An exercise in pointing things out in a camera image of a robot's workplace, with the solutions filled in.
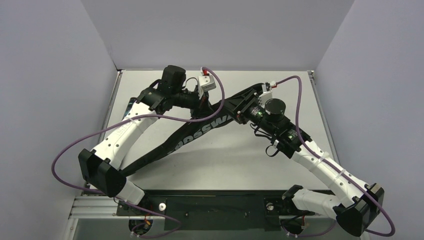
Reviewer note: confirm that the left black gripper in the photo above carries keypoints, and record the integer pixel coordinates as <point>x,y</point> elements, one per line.
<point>201,104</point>

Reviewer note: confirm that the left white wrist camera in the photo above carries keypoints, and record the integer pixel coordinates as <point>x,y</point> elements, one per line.
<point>206,83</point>

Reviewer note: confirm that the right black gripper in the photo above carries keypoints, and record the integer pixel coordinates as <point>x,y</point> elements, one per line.
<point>239,107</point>

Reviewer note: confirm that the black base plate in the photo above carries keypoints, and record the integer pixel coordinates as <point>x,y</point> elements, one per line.
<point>231,223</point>

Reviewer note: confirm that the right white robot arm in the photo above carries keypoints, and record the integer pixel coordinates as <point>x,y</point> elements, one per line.
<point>352,202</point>

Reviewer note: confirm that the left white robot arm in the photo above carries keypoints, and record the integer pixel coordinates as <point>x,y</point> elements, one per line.
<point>101,165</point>

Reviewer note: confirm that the aluminium frame rail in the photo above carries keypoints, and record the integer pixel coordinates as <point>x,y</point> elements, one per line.
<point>92,207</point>

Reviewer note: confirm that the black shuttlecock tube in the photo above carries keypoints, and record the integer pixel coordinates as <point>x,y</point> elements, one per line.
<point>128,109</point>

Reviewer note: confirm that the black Crossway racket bag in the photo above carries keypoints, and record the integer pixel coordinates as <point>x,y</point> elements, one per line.
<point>187,133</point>

